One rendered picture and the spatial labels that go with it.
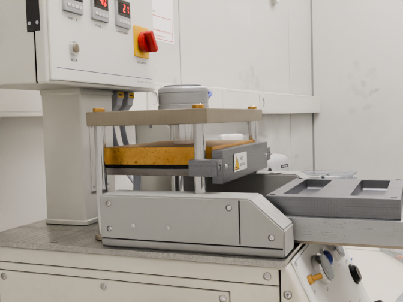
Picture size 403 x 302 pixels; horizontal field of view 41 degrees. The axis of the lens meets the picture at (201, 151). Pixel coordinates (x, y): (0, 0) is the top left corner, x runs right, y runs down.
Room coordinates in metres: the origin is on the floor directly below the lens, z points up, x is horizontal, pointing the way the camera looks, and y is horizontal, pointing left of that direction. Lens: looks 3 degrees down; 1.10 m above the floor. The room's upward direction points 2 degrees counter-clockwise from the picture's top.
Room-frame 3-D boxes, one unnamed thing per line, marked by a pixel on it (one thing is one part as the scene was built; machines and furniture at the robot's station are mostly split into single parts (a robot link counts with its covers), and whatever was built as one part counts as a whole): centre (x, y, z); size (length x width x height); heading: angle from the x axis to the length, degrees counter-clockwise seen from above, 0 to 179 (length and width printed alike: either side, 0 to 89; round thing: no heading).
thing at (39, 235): (0.85, 0.06, 0.93); 0.46 x 0.35 x 0.01; 68
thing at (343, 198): (0.75, -0.19, 0.98); 0.20 x 0.17 x 0.03; 158
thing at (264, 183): (0.94, -0.10, 0.97); 0.26 x 0.05 x 0.07; 68
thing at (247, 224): (0.68, 0.01, 0.97); 0.25 x 0.05 x 0.07; 68
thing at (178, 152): (0.85, 0.02, 1.07); 0.22 x 0.17 x 0.10; 158
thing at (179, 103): (0.87, 0.05, 1.08); 0.31 x 0.24 x 0.13; 158
